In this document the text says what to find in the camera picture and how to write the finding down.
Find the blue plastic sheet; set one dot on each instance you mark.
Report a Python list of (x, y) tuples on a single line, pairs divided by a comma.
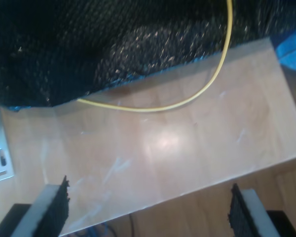
[(293, 51)]

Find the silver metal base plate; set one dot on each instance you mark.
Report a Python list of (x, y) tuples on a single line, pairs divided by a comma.
[(0, 148)]

